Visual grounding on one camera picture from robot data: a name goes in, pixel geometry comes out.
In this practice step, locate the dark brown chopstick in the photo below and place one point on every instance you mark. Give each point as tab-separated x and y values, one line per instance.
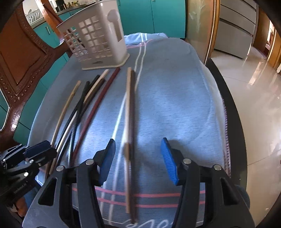
133	215

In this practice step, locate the black patterned chopstick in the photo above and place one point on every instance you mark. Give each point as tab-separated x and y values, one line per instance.
70	137

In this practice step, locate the silver refrigerator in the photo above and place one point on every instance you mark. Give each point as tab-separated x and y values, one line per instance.
237	22

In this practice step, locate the wood framed glass sliding door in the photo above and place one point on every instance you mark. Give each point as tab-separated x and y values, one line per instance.
202	20

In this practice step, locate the white plastic utensil basket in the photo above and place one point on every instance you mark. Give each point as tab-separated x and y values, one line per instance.
95	36

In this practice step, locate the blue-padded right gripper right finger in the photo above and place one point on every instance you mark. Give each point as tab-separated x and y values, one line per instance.
189	175

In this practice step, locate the carved wooden chair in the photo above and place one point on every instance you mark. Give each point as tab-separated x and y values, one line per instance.
25	59

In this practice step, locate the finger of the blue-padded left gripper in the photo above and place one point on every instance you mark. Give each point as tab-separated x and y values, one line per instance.
37	149

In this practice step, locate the beige tipped dark chopstick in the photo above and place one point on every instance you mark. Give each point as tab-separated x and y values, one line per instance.
76	118

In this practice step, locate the teal lower kitchen cabinets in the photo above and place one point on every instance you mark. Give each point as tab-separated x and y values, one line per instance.
168	17

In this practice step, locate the pale bamboo chopstick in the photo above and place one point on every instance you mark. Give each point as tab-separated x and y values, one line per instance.
62	114

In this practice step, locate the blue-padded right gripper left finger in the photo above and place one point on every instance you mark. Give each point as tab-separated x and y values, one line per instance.
90	174

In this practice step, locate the blue-grey striped towel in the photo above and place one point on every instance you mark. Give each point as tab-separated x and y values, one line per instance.
176	98

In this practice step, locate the white dish rack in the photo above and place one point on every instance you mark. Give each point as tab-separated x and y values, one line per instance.
34	18

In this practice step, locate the dark red chopstick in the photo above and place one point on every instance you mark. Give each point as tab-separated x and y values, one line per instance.
92	114

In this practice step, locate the light wooden chopstick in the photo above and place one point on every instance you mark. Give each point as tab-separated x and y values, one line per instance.
126	141

